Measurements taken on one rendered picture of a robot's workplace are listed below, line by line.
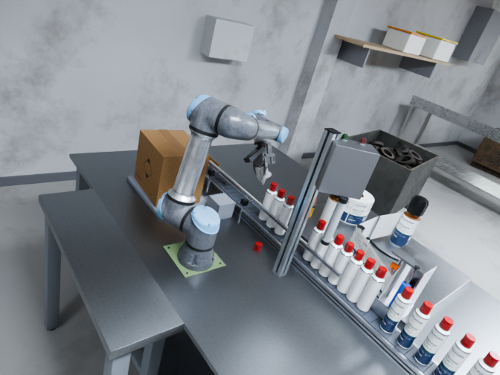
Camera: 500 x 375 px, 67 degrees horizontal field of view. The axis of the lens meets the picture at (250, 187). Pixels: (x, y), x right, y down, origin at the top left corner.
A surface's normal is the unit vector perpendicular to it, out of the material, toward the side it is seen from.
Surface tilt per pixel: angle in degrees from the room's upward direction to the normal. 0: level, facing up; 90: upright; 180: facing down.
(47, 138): 90
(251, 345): 0
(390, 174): 90
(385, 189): 90
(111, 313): 0
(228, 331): 0
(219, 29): 90
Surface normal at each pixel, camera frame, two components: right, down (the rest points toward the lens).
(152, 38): 0.59, 0.50
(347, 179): 0.06, 0.48
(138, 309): 0.25, -0.86
